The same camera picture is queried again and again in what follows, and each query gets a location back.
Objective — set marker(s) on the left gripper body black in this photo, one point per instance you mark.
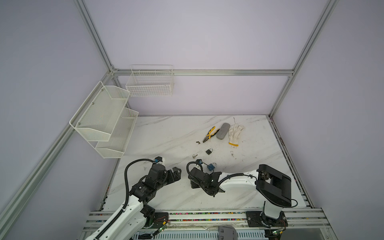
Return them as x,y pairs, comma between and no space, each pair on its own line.
167,178

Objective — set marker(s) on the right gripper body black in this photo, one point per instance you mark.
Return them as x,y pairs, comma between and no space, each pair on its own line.
194,185

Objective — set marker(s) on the blue padlock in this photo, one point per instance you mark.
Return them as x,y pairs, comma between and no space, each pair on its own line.
211,167

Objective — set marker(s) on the small black padlock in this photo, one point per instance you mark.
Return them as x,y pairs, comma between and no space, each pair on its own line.
209,151

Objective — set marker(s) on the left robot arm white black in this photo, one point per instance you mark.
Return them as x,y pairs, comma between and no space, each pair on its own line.
135,213

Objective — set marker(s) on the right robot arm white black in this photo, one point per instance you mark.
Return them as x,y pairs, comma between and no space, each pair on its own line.
273,185

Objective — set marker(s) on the yellow black pliers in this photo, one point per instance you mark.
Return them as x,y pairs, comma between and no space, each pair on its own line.
212,132

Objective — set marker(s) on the grey box at front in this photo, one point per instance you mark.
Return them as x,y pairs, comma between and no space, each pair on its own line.
227,233

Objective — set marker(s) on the grey fabric case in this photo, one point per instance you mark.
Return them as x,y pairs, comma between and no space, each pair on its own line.
224,129

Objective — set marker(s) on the white work glove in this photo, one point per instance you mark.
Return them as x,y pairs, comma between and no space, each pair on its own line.
235,134

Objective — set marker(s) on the white mesh two-tier shelf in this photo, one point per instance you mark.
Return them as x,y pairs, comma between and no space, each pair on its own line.
105,121

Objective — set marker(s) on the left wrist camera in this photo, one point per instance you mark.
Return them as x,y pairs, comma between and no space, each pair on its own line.
159,160

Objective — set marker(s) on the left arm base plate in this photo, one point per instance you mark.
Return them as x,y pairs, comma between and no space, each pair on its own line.
156,220

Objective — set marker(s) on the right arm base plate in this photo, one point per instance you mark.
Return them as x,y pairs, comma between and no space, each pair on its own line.
258,219

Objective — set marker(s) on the white wire basket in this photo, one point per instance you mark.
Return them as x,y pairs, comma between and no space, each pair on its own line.
151,80

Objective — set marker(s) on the aluminium frame rail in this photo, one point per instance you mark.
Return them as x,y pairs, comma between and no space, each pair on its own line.
184,72

